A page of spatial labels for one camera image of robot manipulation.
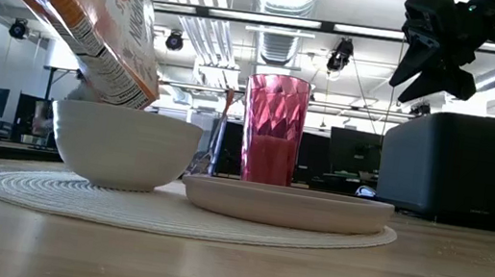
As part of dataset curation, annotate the white round woven placemat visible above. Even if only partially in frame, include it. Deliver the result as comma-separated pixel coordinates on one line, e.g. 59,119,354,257
0,156,402,267

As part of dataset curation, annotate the black ceiling spotlight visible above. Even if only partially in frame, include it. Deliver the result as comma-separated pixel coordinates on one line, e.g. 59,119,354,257
408,98,433,118
325,35,357,75
163,29,186,54
8,16,33,41

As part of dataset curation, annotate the silver ventilation duct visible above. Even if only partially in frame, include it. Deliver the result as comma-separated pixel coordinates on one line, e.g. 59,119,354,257
243,0,321,70

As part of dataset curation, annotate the beige round plate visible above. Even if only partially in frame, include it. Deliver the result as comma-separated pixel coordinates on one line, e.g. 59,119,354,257
177,170,397,243

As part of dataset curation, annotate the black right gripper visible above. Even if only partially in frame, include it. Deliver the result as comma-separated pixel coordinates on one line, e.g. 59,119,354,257
385,0,495,116

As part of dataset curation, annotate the pink faceted tumbler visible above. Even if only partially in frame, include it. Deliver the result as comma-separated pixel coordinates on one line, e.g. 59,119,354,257
233,70,314,189

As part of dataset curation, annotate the clear drinking glass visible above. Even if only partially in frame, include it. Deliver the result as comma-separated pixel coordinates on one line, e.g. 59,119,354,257
193,111,244,180

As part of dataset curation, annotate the black two-slot toaster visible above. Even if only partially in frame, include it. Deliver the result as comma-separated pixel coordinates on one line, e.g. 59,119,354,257
372,102,495,228

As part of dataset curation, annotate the black overhead crossbar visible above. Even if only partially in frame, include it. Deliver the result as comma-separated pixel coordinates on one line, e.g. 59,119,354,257
61,0,495,62

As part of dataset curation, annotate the white ceramic bowl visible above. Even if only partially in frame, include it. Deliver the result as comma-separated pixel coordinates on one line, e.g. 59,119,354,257
40,95,207,202

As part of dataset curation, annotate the copper-handled spoon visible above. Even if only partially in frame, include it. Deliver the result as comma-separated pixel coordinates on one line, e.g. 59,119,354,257
206,85,237,179

